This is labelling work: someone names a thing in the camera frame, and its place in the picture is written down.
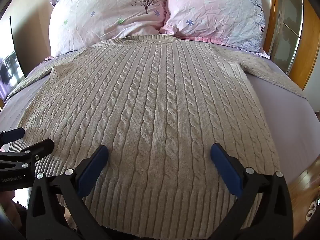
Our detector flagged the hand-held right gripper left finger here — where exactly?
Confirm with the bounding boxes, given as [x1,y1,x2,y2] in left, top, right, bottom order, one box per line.
[26,144,109,240]

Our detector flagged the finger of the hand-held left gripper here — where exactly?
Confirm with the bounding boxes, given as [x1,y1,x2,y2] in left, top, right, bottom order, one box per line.
[0,127,26,145]
[0,138,55,181]

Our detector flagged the pink tree-print pillow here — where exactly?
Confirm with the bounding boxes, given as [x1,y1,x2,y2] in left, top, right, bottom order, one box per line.
[48,0,168,57]

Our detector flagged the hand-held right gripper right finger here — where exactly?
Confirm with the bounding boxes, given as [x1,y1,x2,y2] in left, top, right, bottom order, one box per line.
[210,142,293,240]

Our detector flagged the white slippers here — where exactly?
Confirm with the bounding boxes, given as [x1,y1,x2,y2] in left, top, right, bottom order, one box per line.
[304,202,317,220]

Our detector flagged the pink floral pillow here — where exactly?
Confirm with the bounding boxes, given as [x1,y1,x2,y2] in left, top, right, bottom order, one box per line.
[159,0,271,60]

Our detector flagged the wooden headboard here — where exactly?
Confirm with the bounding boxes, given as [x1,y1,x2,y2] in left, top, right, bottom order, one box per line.
[264,0,320,91]

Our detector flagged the dark wall poster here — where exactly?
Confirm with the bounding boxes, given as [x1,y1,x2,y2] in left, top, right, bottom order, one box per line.
[0,16,25,102]

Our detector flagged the beige cable-knit sweater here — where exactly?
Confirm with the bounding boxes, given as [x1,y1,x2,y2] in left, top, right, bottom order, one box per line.
[9,35,307,233]

